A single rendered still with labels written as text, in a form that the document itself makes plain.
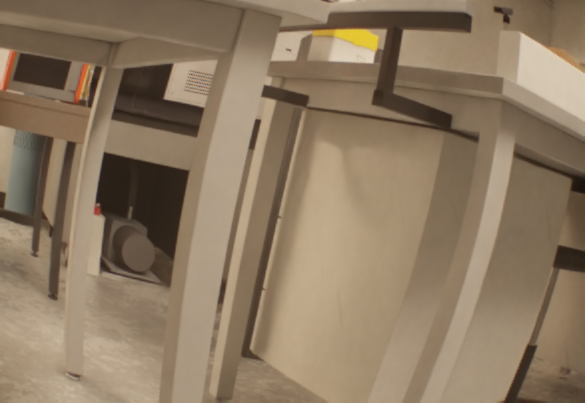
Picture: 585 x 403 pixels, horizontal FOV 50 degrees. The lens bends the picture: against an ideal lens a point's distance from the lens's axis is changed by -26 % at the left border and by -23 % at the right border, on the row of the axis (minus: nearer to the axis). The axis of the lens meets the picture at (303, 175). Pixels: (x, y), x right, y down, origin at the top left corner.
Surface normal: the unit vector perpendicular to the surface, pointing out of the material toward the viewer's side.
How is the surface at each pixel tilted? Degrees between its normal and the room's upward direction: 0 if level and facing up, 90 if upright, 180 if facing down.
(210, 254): 90
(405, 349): 90
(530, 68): 90
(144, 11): 90
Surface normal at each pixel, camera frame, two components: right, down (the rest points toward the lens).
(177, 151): 0.48, 0.13
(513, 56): -0.85, -0.18
